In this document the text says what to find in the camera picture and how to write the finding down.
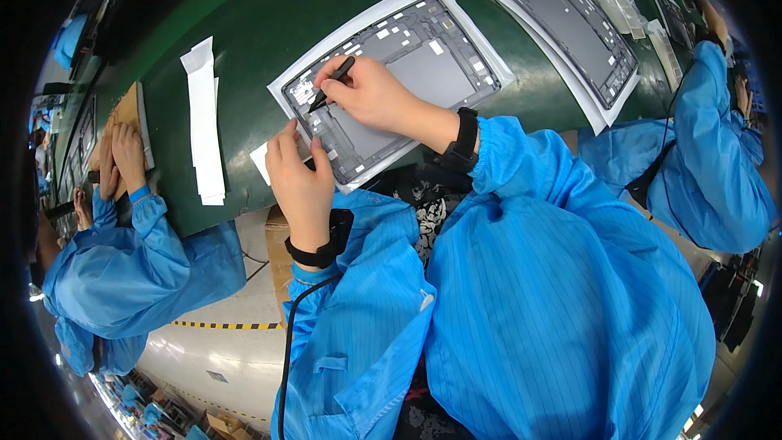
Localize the person's left hand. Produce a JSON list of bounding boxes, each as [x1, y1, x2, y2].
[[265, 118, 336, 252]]

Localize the person's right hand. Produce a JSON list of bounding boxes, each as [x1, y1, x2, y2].
[[313, 54, 436, 139]]

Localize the gray tablet back frame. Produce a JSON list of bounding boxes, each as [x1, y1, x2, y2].
[[281, 0, 502, 187], [644, 0, 697, 53], [504, 0, 640, 111]]

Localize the black tweezers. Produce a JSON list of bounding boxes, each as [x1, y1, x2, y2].
[[307, 56, 356, 114]]

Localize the black wrist band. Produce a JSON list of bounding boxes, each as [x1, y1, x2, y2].
[[284, 208, 355, 270], [435, 107, 480, 174]]

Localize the small white paper piece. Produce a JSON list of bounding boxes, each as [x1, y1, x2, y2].
[[249, 141, 272, 187]]

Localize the brown cardboard box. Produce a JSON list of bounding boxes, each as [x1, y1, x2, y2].
[[264, 205, 295, 325]]

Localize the white foam sheet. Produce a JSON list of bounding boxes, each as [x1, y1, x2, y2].
[[487, 0, 642, 136], [267, 0, 517, 195]]

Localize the white paper strips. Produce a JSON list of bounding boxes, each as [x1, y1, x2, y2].
[[180, 36, 227, 207]]

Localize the brown board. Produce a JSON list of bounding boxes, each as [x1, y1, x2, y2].
[[88, 81, 155, 199]]

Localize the black tray rack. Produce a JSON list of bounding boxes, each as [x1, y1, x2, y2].
[[58, 95, 99, 202]]

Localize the background shelf with goods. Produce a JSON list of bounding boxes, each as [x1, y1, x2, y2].
[[92, 373, 270, 440]]

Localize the person's body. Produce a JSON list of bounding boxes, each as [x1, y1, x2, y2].
[[272, 162, 717, 440]]

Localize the black equipment rack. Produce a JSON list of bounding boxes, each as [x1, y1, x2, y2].
[[699, 251, 764, 352]]

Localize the black cable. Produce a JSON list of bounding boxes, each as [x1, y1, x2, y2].
[[278, 274, 343, 440]]

